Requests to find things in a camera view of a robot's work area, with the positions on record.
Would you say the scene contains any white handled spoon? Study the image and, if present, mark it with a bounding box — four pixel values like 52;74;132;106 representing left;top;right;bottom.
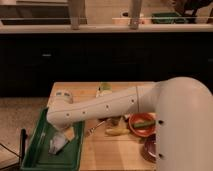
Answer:
96;87;100;97

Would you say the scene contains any metal fork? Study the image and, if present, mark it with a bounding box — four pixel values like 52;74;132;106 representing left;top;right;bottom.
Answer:
85;121;105;137

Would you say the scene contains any dark purple bowl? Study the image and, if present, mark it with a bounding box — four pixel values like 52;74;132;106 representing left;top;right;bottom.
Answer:
144;134;156;163

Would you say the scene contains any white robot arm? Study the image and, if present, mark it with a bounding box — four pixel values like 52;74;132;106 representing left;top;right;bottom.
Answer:
47;77;213;171

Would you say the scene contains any green bin background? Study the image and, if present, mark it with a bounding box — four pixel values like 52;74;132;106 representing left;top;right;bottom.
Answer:
151;12;187;24

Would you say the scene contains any grey towel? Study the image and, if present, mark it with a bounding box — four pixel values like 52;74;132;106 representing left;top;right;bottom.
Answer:
49;132;68;155

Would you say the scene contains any green lime object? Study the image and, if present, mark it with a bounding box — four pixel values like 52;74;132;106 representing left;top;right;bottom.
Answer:
100;82;111;91

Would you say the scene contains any green plastic tray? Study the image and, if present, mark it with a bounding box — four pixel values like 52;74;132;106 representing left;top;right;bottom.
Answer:
21;108;84;171

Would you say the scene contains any green pepper toy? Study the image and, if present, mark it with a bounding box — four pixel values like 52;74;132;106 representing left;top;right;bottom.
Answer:
133;121;155;129

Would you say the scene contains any yellow banana toy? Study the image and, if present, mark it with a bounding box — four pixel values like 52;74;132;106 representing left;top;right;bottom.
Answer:
105;128;130;136

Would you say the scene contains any black pole stand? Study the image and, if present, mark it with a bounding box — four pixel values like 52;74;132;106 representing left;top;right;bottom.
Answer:
19;129;27;165

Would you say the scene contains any orange bowl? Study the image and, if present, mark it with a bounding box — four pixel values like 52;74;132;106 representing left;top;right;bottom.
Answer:
128;113;155;137

